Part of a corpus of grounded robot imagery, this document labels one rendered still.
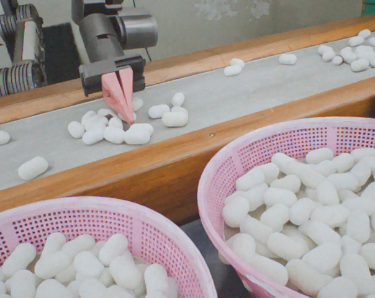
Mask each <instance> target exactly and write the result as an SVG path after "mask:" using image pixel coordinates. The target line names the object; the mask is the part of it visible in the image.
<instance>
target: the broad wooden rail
mask: <svg viewBox="0 0 375 298"><path fill-rule="evenodd" d="M366 29H368V30H370V32H375V14H367V15H364V16H359V17H354V18H350V19H345V20H343V19H342V20H338V21H335V22H329V23H326V24H321V25H316V26H313V27H305V28H301V29H296V30H291V31H288V32H283V33H280V34H274V35H269V36H266V37H261V38H256V39H249V40H244V41H241V42H235V43H230V44H227V45H222V46H218V47H213V48H208V49H204V50H199V51H196V52H190V53H185V54H182V55H176V56H172V57H170V58H165V59H162V60H157V61H151V62H148V63H146V65H145V66H144V70H143V74H144V75H145V87H149V86H154V85H157V84H162V83H164V82H167V81H172V80H176V79H180V78H185V77H188V76H192V75H198V74H201V73H205V72H208V71H213V70H218V69H221V68H226V67H228V66H230V62H231V60H232V59H235V58H236V59H239V60H243V61H244V63H246V62H249V61H254V60H259V59H262V58H266V57H269V56H274V55H278V54H282V53H287V52H291V51H294V50H302V49H305V48H310V47H314V46H317V45H321V44H325V43H329V42H334V41H337V40H341V39H347V38H352V37H356V36H359V33H360V32H361V31H363V30H366ZM103 98H104V96H103V92H102V91H99V92H96V93H92V94H89V95H88V97H85V95H84V91H83V87H82V84H81V78H78V79H72V80H69V81H64V82H61V83H58V84H53V85H50V86H45V87H42V88H37V89H31V90H28V91H23V92H19V93H14V94H12V95H10V96H4V97H0V125H1V124H5V123H8V122H13V121H16V120H21V119H25V118H28V117H33V116H36V115H40V114H45V113H48V112H50V111H55V110H58V109H62V108H66V107H70V106H75V105H78V104H82V103H85V102H90V101H95V100H98V99H103Z"/></svg>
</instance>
